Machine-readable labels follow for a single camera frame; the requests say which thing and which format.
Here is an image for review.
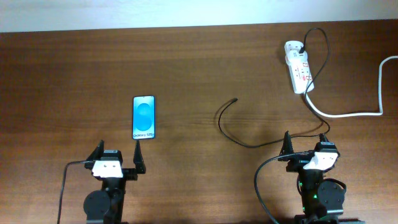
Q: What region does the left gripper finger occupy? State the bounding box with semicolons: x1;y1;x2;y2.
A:
84;140;104;169
133;140;146;174

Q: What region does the blue Samsung Galaxy smartphone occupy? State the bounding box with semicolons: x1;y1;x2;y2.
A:
132;95;155;140

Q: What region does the black USB charging cable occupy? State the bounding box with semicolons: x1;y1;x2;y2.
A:
218;27;331;149

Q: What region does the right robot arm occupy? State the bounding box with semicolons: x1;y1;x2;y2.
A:
278;132;363;224

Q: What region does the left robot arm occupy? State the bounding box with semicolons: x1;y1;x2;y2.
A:
83;140;146;223

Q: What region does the white USB charger plug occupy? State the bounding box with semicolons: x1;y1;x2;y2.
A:
285;50;308;65

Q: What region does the white power strip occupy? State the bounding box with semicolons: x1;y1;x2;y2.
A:
284;40;312;94

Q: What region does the white power strip cord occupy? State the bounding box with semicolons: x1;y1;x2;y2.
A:
303;55;398;119

